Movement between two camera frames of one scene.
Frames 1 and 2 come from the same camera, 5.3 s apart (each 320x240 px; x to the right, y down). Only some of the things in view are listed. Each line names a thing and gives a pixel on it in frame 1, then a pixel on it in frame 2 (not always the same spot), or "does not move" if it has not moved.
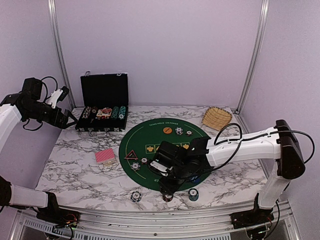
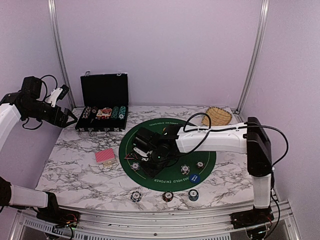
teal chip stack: [193, 194] does not move
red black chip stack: [167, 197] does not move
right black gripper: [169, 188] to [149, 171]
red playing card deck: [106, 157] does not move
